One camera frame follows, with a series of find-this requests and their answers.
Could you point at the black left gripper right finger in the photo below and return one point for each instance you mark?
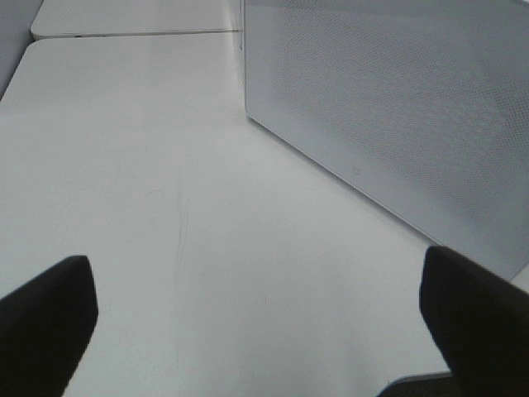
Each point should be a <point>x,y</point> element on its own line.
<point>479,323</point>

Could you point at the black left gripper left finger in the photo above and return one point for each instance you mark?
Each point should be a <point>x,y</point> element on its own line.
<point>46,326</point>

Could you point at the white microwave door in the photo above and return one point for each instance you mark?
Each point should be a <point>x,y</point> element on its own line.
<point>420,105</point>

